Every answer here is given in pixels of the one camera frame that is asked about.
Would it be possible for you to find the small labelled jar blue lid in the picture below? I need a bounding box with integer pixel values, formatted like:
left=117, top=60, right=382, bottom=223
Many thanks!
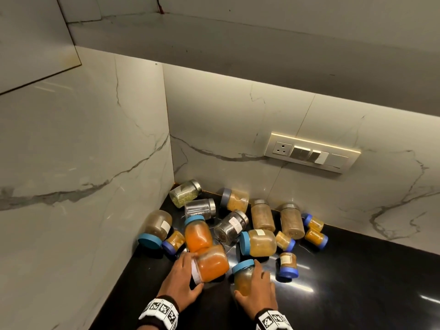
left=278, top=252, right=299, bottom=279

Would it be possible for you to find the brown-filled glass jar steel lid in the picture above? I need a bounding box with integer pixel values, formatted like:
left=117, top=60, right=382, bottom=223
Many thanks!
left=280, top=203, right=306, bottom=240
left=250, top=199, right=276, bottom=233

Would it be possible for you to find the orange-filled jar blue lid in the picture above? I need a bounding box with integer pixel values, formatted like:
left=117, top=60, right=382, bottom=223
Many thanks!
left=184, top=215, right=214, bottom=253

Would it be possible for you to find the small yellow jar blue lid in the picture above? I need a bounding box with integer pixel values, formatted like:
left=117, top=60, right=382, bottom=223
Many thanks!
left=305, top=229, right=329, bottom=250
left=162, top=230, right=186, bottom=256
left=275, top=231, right=296, bottom=253
left=302, top=213, right=325, bottom=233

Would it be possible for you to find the person's left hand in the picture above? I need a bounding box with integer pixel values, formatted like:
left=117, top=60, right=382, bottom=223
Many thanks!
left=157, top=252, right=204, bottom=312

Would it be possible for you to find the grey overhead cabinet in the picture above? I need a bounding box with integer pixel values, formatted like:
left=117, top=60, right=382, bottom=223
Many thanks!
left=0, top=0, right=440, bottom=117

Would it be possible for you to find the green-filled glass jar steel lid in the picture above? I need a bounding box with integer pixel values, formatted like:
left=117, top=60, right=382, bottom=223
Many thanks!
left=169, top=179, right=203, bottom=209

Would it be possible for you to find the wall switch and socket panel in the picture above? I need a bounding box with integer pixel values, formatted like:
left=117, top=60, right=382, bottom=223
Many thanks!
left=264, top=132, right=361, bottom=174

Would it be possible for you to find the yellow-filled jar grey-blue lid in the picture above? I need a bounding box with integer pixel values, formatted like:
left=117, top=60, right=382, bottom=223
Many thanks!
left=220, top=188, right=250, bottom=213

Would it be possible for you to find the empty glass jar steel lid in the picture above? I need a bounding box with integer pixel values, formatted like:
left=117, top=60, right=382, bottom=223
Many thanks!
left=184, top=198, right=217, bottom=220

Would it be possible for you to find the left wristband with marker tags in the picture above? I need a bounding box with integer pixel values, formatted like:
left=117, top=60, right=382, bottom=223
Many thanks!
left=138, top=295, right=180, bottom=330

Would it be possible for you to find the large labelled jar blue lid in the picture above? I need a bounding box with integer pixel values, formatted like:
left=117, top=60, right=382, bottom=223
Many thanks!
left=138, top=210, right=173, bottom=250

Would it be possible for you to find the person's right hand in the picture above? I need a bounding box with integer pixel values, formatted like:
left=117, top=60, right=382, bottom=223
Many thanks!
left=234, top=260, right=278, bottom=319

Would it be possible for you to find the large yellow-filled jar blue lid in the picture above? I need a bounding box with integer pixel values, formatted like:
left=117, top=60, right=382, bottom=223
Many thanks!
left=239, top=229, right=277, bottom=257

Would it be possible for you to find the right wristband with marker tags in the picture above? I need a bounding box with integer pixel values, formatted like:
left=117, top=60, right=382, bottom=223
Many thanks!
left=254, top=308, right=293, bottom=330

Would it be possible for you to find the labelled glass jar steel lid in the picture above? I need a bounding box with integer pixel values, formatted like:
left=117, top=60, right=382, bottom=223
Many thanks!
left=213, top=210, right=249, bottom=246

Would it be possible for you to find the amber-filled jar blue lid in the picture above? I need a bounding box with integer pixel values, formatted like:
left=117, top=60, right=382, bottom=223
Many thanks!
left=232, top=259, right=256, bottom=297

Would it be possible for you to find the wristband with marker tags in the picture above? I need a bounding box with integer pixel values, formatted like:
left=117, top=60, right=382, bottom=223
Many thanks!
left=254, top=308, right=293, bottom=330
left=138, top=295, right=180, bottom=330

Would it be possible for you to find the orange-filled jar white lid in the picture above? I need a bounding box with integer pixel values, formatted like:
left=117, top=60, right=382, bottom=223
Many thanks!
left=191, top=245, right=230, bottom=285

